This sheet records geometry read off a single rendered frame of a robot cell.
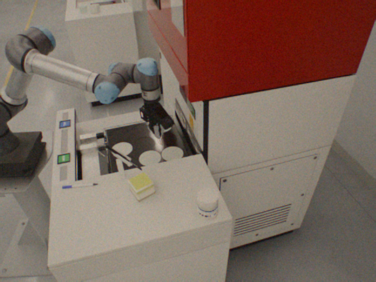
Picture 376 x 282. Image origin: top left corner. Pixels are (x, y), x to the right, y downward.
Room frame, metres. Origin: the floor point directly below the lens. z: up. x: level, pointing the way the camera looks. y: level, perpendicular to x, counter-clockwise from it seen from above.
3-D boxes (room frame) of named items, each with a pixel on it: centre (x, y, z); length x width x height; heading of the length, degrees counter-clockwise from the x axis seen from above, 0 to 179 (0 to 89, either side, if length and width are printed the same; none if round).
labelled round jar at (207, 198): (0.64, -0.06, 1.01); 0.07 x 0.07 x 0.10
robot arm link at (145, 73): (1.04, 0.14, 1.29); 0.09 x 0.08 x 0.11; 74
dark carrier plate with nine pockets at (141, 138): (1.09, 0.20, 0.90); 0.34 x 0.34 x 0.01; 15
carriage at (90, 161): (1.01, 0.45, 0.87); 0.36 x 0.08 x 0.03; 15
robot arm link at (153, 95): (1.04, 0.14, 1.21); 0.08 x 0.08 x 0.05
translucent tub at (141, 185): (0.74, 0.17, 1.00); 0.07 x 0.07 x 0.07; 34
